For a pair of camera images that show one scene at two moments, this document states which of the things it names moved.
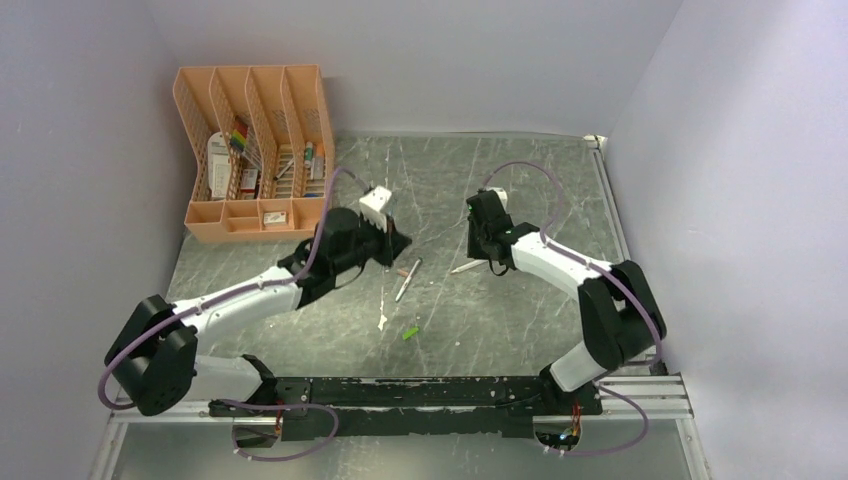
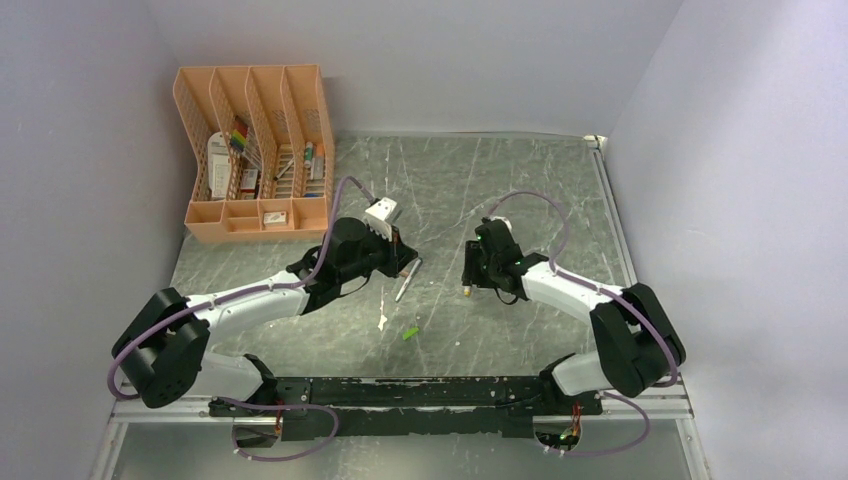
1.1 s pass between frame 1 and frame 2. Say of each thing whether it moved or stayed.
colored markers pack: stayed
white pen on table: stayed
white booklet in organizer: stayed
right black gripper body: moved
